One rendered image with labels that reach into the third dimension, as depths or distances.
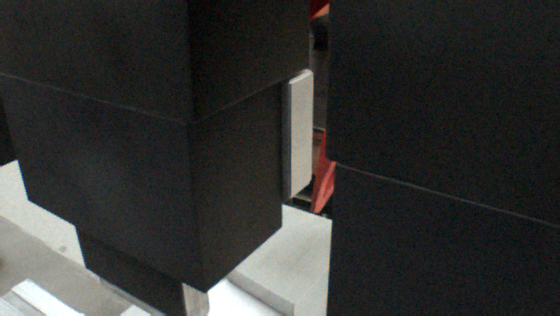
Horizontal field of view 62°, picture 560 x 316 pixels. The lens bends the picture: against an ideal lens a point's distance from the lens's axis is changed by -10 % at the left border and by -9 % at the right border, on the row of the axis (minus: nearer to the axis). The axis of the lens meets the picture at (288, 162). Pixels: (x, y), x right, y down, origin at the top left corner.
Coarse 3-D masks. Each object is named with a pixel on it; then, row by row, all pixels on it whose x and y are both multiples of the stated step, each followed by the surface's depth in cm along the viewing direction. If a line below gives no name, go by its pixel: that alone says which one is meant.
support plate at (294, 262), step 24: (288, 216) 59; (312, 216) 59; (288, 240) 55; (312, 240) 55; (240, 264) 51; (264, 264) 51; (288, 264) 51; (312, 264) 51; (288, 288) 48; (312, 288) 48; (144, 312) 44; (312, 312) 45
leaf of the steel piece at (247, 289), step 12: (228, 276) 48; (240, 276) 47; (216, 288) 47; (228, 288) 47; (240, 288) 47; (252, 288) 46; (264, 288) 45; (216, 300) 46; (228, 300) 46; (240, 300) 46; (252, 300) 46; (264, 300) 46; (276, 300) 44; (288, 300) 43; (216, 312) 44; (228, 312) 45; (240, 312) 45; (252, 312) 45; (264, 312) 45; (276, 312) 45; (288, 312) 44
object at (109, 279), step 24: (96, 240) 31; (96, 264) 33; (120, 264) 31; (144, 264) 29; (120, 288) 32; (144, 288) 30; (168, 288) 29; (192, 288) 29; (168, 312) 30; (192, 312) 29
